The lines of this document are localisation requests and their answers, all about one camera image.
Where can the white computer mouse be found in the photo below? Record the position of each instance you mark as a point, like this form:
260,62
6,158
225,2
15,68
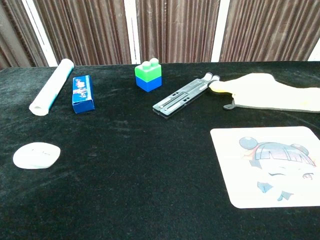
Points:
36,155

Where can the blue rectangular box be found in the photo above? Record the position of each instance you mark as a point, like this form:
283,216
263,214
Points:
82,100

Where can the cartoon girl mouse pad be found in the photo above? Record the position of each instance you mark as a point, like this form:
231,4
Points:
237,155

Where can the green and blue building block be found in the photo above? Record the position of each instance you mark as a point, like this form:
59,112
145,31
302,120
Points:
148,77

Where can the black velvet tablecloth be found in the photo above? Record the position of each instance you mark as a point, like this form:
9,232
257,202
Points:
140,162

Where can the brown pleated curtain panel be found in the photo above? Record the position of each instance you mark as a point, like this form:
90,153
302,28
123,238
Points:
85,30
12,32
270,30
177,30

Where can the cream yellow oven mitt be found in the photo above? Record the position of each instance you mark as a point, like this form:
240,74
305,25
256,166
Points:
260,90

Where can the white rolled tube blue print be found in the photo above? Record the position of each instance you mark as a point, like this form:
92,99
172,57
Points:
51,87

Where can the white partition frame post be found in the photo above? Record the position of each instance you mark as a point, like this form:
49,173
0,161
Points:
315,53
41,35
220,32
132,32

